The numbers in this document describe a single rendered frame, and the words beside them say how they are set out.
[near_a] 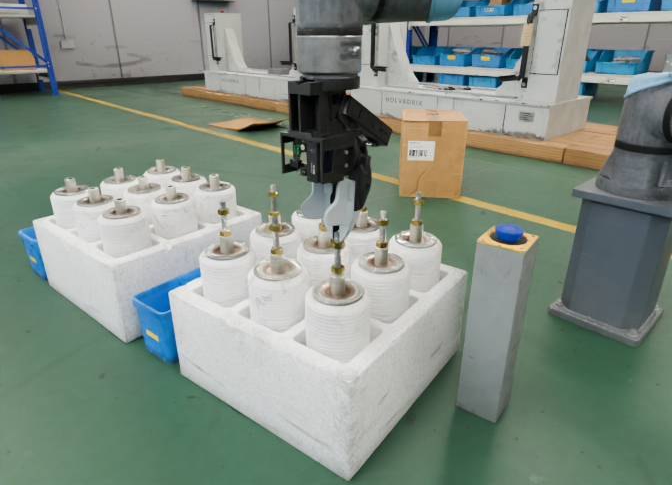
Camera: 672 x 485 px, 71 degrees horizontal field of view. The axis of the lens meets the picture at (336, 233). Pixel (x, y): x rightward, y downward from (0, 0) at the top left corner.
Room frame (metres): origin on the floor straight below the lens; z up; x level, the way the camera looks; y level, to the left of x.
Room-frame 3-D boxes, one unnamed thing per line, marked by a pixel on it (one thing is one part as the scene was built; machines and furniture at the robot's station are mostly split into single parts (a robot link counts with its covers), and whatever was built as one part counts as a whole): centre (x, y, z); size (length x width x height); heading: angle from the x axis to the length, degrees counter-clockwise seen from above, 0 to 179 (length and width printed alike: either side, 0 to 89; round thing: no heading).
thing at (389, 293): (0.68, -0.07, 0.16); 0.10 x 0.10 x 0.18
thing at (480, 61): (5.85, -1.87, 0.36); 0.50 x 0.38 x 0.21; 134
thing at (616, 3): (4.86, -2.81, 0.89); 0.50 x 0.38 x 0.21; 134
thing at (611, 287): (0.93, -0.62, 0.15); 0.19 x 0.19 x 0.30; 43
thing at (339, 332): (0.59, 0.00, 0.16); 0.10 x 0.10 x 0.18
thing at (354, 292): (0.59, 0.00, 0.25); 0.08 x 0.08 x 0.01
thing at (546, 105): (3.17, -0.80, 0.45); 1.45 x 0.57 x 0.74; 43
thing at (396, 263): (0.68, -0.07, 0.25); 0.08 x 0.08 x 0.01
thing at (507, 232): (0.64, -0.26, 0.32); 0.04 x 0.04 x 0.02
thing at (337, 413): (0.75, 0.02, 0.09); 0.39 x 0.39 x 0.18; 53
